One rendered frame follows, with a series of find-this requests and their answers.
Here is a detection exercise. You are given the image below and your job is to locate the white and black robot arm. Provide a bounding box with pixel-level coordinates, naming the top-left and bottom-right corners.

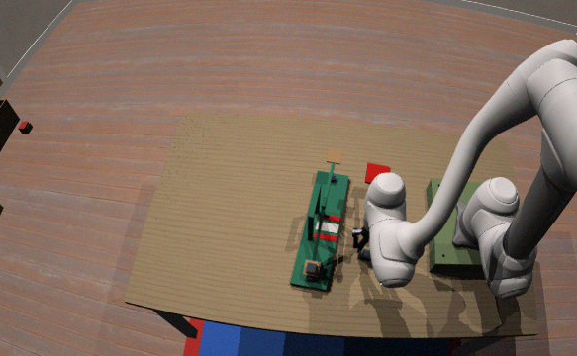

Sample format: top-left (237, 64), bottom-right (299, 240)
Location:
top-left (363, 40), bottom-right (577, 300)

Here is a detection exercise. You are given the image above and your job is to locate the red flat square plate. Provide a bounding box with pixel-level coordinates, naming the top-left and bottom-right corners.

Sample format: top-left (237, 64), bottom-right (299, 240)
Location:
top-left (365, 163), bottom-right (390, 183)

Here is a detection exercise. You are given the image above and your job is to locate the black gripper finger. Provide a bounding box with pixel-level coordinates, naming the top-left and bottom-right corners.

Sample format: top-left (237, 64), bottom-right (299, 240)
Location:
top-left (352, 227), bottom-right (369, 259)

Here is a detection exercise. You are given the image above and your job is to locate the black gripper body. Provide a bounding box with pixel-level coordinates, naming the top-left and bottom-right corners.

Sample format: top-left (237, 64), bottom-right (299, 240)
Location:
top-left (360, 226), bottom-right (369, 239)

